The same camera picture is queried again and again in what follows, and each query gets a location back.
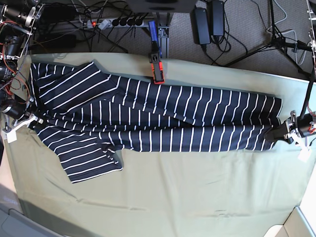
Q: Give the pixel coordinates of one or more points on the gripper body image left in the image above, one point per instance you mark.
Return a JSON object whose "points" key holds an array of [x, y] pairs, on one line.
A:
{"points": [[18, 113]]}

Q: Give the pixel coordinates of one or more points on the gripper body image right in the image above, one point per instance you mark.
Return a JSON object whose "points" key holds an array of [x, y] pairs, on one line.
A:
{"points": [[301, 127]]}

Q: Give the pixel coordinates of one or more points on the navy white striped T-shirt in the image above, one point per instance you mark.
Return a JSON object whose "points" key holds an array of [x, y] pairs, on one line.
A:
{"points": [[89, 115]]}

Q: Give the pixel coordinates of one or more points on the black tripod stand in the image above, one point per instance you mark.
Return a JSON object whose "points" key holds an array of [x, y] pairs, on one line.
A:
{"points": [[278, 42]]}

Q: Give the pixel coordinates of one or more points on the grey power strip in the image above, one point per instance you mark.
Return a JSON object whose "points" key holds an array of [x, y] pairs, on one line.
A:
{"points": [[109, 23]]}

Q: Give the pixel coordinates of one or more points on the light green table cloth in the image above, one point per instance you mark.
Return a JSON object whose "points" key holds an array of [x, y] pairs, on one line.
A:
{"points": [[226, 194]]}

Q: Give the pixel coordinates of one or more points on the black power adapter left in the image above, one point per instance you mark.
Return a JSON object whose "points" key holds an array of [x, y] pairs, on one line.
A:
{"points": [[200, 26]]}

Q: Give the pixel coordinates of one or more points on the black power adapter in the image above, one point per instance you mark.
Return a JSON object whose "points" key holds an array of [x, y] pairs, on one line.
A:
{"points": [[200, 26], [217, 20]]}

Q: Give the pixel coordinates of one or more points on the blue orange centre clamp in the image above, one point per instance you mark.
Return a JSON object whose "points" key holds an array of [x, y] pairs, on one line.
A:
{"points": [[155, 54]]}

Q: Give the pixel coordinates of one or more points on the black power adapter right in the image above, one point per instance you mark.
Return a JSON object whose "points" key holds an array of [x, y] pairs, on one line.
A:
{"points": [[217, 20]]}

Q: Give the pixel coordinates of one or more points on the black box under table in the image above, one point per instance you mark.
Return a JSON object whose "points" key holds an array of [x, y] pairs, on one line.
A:
{"points": [[182, 6]]}

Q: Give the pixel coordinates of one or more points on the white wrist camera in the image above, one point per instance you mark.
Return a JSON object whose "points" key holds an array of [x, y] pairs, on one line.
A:
{"points": [[305, 152], [9, 136]]}

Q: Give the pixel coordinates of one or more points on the aluminium profile post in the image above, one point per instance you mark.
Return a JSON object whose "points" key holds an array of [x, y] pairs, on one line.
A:
{"points": [[163, 21]]}

